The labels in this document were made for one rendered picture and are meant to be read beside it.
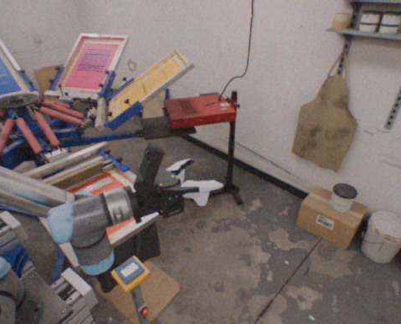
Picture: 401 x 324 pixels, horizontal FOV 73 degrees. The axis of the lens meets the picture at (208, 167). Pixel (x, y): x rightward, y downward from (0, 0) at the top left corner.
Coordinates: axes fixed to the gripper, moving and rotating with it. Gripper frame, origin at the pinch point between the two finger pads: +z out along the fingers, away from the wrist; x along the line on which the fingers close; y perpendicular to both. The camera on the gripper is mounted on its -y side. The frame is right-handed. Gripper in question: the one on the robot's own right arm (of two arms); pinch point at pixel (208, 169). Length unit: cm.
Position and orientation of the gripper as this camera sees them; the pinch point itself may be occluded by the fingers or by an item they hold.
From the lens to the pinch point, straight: 66.2
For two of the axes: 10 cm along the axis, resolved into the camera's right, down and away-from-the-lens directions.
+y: 0.6, 8.8, 4.7
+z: 8.8, -2.7, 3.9
